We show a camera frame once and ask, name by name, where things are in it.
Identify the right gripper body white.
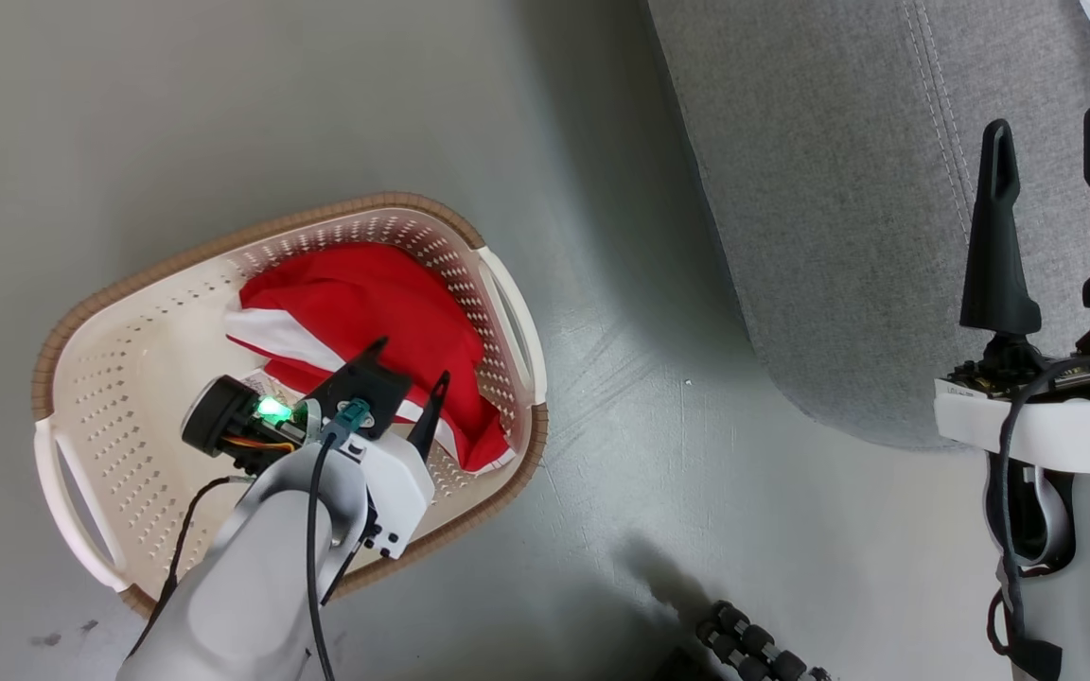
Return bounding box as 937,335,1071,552
933,307,1090,474

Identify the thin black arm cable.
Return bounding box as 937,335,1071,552
129,476,245,663
985,355,1090,681

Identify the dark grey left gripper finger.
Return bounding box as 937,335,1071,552
408,371,451,464
307,338,388,412

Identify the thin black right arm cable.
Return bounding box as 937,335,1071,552
985,355,1090,681

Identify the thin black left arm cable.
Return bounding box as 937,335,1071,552
129,476,245,663

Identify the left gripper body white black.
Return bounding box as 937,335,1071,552
256,355,435,561

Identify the cream laundry basket brown rim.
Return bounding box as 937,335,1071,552
31,192,549,620

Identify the black cable with teal connector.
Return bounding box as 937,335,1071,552
305,399,373,681

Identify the red garment with white band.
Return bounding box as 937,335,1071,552
225,243,518,474

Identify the grey fabric sofa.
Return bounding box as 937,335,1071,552
647,0,1090,450

